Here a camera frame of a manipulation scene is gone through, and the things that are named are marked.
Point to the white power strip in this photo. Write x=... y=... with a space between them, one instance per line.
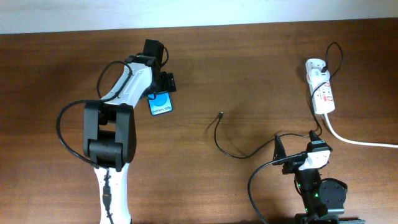
x=322 y=99

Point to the white USB charger plug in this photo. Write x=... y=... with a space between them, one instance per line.
x=316 y=76

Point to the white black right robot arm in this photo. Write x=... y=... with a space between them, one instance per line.
x=323 y=199

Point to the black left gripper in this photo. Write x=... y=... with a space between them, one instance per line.
x=167 y=83

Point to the blue smartphone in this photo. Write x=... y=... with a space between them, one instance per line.
x=160 y=103

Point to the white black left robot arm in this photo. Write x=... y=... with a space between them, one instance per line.
x=109 y=135

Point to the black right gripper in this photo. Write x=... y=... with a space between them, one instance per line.
x=292 y=165

